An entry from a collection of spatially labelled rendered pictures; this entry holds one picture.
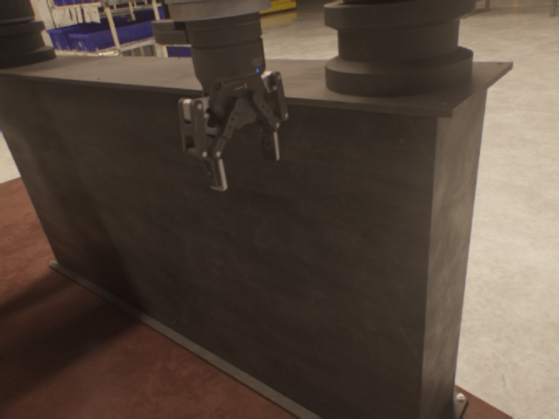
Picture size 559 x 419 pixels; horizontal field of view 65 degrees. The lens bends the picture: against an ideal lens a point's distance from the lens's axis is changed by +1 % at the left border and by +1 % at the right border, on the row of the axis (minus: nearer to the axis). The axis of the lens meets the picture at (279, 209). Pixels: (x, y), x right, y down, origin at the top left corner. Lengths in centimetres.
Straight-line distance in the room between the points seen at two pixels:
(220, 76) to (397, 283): 55
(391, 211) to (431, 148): 14
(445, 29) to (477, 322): 111
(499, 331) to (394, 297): 80
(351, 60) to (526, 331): 116
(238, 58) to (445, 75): 38
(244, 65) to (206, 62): 4
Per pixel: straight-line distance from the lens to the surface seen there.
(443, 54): 76
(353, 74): 72
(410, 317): 89
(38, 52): 189
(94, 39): 389
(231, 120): 47
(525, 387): 149
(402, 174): 74
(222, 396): 143
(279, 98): 53
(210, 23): 44
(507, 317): 169
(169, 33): 50
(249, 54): 45
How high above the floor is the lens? 108
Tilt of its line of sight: 28 degrees down
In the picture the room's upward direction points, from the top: 7 degrees counter-clockwise
